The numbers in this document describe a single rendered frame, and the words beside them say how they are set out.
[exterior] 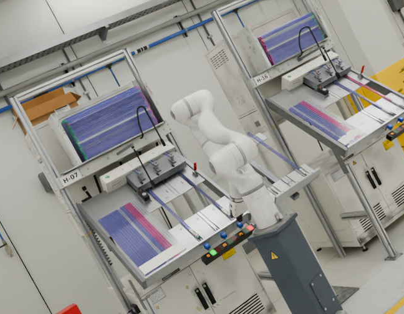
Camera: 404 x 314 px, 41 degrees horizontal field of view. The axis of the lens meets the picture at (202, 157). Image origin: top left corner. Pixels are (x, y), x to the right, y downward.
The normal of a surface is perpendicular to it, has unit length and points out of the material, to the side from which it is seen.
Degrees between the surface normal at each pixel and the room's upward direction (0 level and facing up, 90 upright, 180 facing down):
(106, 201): 42
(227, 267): 90
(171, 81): 90
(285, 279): 90
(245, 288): 90
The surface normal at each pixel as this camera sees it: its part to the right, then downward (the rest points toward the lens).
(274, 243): -0.62, 0.37
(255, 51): -0.79, 0.45
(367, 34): 0.39, -0.15
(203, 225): -0.09, -0.76
